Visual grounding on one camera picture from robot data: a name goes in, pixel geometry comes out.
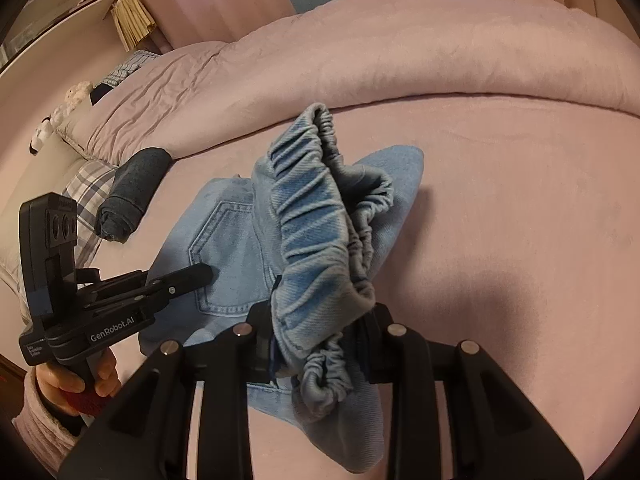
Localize white shelf unit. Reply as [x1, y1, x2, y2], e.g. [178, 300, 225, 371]
[0, 0, 124, 68]

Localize pink duvet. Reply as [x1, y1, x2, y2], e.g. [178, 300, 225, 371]
[87, 0, 640, 163]

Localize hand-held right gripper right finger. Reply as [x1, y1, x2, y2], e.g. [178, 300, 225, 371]
[350, 302, 585, 480]

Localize person's left forearm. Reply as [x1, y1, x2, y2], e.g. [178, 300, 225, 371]
[11, 367, 95, 477]

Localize person's left hand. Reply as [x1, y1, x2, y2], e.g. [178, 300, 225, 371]
[36, 347, 122, 417]

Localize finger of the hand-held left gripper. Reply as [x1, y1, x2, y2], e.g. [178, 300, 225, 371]
[80, 263, 215, 312]

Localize pink pillow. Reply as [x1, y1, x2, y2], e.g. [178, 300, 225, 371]
[54, 102, 126, 161]

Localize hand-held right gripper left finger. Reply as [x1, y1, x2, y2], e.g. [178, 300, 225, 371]
[59, 302, 281, 480]

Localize plaid pillow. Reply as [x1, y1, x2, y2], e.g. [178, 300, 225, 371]
[62, 160, 119, 263]

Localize blue plaid cloth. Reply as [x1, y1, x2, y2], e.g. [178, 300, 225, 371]
[97, 50, 162, 99]

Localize white and black plush toy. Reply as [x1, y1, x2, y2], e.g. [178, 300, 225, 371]
[28, 107, 67, 156]

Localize dark blue folded cloth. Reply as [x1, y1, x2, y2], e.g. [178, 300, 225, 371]
[95, 147, 174, 246]

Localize yellow pleated cloth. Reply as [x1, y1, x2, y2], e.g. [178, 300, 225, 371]
[111, 0, 159, 52]

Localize light blue denim pants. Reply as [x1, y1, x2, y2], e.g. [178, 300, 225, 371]
[137, 102, 427, 475]

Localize pink bed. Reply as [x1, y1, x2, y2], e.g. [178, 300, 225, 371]
[0, 95, 640, 480]

